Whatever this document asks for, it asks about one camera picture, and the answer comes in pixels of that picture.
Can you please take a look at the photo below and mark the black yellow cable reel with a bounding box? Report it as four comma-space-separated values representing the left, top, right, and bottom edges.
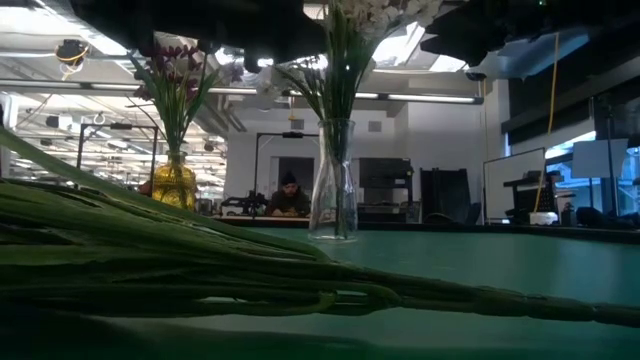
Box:
53, 38, 91, 69

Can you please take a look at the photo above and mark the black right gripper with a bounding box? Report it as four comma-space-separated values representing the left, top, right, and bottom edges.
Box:
419, 0, 551, 69

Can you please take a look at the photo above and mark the grey sign board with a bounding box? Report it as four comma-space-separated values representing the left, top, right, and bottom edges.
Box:
571, 137, 630, 180

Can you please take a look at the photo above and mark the clear glass vase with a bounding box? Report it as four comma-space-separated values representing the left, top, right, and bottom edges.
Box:
308, 118, 359, 244

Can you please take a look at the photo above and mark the yellow glass vase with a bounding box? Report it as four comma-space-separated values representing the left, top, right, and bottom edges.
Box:
151, 149, 198, 211

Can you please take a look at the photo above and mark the white whiteboard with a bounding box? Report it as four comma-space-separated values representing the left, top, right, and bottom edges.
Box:
482, 146, 547, 224

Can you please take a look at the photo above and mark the purple flower bunch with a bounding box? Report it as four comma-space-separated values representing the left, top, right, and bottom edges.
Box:
0, 127, 640, 331
127, 42, 224, 166

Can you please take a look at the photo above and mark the black equipment cart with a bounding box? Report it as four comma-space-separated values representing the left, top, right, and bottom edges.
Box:
502, 169, 564, 224

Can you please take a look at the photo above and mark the black stand frame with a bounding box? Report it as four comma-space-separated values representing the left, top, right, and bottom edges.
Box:
254, 130, 321, 216
75, 123, 160, 196

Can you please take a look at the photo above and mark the person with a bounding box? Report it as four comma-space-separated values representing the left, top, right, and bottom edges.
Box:
264, 170, 312, 219

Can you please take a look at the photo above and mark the green table mat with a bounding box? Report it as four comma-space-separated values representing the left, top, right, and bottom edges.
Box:
0, 227, 640, 360

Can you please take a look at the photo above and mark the black table frame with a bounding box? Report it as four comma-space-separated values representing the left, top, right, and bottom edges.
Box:
214, 217, 640, 246

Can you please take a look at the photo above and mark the yellow hanging cable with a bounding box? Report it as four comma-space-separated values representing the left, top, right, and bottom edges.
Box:
532, 32, 559, 214

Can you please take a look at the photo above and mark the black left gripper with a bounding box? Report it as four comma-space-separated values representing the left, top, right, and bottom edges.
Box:
199, 0, 329, 74

